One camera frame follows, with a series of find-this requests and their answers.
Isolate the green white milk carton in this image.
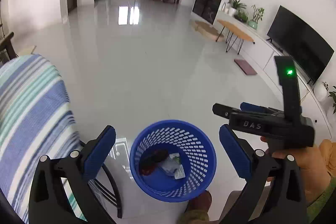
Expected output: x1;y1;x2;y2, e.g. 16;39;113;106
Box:
159;153;186;180

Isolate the red wrapper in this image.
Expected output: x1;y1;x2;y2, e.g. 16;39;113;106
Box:
139;149;169;176

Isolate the right hand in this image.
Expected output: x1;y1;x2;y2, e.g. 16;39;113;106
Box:
271;145;331;205

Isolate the white round vase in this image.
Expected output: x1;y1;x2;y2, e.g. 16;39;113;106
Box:
313;81;329;102

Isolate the white tv cabinet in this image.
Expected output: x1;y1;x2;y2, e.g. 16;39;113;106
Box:
213;9;334;140

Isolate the blue plastic waste basket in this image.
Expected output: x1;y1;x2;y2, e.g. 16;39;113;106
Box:
129;120;217;202

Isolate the wooden oval side table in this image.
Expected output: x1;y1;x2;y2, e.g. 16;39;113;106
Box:
216;19;255;55

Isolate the brown furry slipper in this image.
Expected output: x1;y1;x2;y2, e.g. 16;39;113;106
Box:
179;190;212;223

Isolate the round beige floor cushion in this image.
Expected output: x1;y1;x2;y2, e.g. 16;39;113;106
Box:
190;19;224;42

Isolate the striped blue green tablecloth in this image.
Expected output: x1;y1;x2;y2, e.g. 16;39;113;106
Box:
1;55;80;223

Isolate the black flat television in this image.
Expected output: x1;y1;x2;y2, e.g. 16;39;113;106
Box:
267;6;334;85

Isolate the low black planter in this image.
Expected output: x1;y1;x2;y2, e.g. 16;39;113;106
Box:
234;10;248;23

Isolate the potted plant green pot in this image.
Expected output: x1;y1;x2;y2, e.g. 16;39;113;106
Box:
248;5;265;30

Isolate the potted plant white pot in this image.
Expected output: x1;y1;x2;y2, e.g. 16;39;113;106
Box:
228;0;247;16

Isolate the dark wooden sofa bench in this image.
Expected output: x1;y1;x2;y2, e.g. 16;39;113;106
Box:
0;32;18;64

